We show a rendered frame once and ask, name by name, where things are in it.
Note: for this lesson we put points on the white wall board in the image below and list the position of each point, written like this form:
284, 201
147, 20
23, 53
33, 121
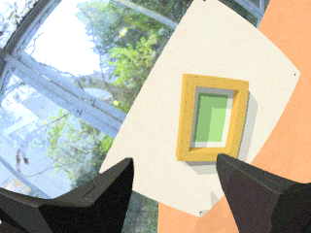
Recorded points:
211, 40

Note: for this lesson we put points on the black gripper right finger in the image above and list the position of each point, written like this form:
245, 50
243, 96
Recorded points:
261, 202

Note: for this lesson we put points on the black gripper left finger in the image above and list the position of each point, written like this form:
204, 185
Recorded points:
97, 206

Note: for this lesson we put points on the yellow picture frame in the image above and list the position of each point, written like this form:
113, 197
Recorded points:
211, 118

